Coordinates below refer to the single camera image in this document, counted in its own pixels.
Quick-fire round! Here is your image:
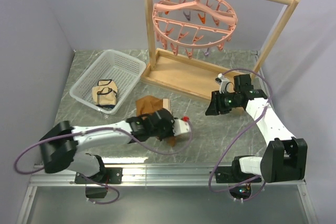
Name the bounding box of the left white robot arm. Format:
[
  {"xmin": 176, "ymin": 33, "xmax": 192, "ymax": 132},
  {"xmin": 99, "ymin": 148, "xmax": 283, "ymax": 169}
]
[{"xmin": 40, "ymin": 109, "xmax": 179, "ymax": 183}]

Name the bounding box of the pink round clip hanger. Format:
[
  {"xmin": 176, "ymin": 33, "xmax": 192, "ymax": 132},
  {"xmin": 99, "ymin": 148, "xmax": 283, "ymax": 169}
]
[{"xmin": 152, "ymin": 0, "xmax": 238, "ymax": 58}]

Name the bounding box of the beige folded underwear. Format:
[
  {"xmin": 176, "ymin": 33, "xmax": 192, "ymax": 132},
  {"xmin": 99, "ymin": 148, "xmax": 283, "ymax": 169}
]
[{"xmin": 91, "ymin": 79, "xmax": 118, "ymax": 109}]

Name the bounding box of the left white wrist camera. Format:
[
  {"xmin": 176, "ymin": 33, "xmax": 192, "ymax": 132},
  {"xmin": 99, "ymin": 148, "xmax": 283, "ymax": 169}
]
[{"xmin": 173, "ymin": 116, "xmax": 191, "ymax": 136}]

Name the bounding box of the brown boxer underwear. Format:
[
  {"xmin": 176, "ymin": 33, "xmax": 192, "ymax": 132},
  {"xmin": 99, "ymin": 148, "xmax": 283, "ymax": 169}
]
[{"xmin": 131, "ymin": 95, "xmax": 176, "ymax": 146}]

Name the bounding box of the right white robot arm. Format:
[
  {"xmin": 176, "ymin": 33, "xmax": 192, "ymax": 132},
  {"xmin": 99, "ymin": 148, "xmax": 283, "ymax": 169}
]
[{"xmin": 205, "ymin": 73, "xmax": 308, "ymax": 183}]

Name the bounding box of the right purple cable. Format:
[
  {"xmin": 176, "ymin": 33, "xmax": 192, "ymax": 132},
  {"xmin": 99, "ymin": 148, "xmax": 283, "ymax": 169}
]
[{"xmin": 208, "ymin": 68, "xmax": 274, "ymax": 202}]

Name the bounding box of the wooden hanging rack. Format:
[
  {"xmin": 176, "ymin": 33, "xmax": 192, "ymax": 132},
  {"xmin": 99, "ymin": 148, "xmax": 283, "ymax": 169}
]
[{"xmin": 141, "ymin": 0, "xmax": 301, "ymax": 102}]

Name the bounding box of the purple cable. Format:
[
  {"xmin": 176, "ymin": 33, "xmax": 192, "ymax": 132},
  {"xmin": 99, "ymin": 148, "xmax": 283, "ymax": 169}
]
[
  {"xmin": 208, "ymin": 68, "xmax": 274, "ymax": 202},
  {"xmin": 13, "ymin": 119, "xmax": 194, "ymax": 205}
]

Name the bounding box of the aluminium mounting rail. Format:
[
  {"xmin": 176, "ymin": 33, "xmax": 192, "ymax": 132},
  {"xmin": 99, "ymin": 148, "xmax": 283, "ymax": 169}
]
[{"xmin": 17, "ymin": 164, "xmax": 318, "ymax": 223}]

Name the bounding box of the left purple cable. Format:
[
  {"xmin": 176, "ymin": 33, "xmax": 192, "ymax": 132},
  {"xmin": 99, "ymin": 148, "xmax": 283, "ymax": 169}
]
[{"xmin": 13, "ymin": 119, "xmax": 194, "ymax": 205}]

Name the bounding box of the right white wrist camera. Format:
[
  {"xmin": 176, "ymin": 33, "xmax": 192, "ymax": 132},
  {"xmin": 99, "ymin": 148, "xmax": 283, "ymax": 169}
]
[{"xmin": 215, "ymin": 73, "xmax": 232, "ymax": 93}]

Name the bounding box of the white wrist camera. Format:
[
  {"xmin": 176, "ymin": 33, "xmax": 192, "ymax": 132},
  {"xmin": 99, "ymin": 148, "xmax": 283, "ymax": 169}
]
[
  {"xmin": 215, "ymin": 73, "xmax": 232, "ymax": 93},
  {"xmin": 173, "ymin": 116, "xmax": 191, "ymax": 136}
]

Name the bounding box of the white plastic laundry basket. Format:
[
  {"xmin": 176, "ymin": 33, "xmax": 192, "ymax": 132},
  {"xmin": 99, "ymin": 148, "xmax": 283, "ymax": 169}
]
[{"xmin": 69, "ymin": 50, "xmax": 146, "ymax": 115}]

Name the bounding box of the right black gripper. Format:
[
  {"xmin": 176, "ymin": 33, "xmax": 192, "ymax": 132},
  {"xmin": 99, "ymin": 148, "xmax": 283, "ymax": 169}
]
[{"xmin": 205, "ymin": 90, "xmax": 242, "ymax": 116}]

